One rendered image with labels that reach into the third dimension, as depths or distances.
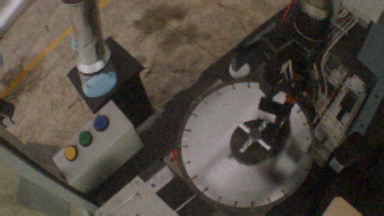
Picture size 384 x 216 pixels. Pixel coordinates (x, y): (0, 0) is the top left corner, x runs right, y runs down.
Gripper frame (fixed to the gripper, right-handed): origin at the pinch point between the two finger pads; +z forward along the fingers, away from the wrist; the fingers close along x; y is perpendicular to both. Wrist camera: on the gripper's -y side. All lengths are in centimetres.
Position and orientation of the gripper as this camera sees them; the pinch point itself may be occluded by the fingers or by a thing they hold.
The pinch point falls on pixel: (14, 124)
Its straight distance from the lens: 109.2
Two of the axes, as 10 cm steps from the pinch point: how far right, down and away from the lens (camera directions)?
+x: -1.2, 8.8, -4.5
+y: -9.9, -0.7, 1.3
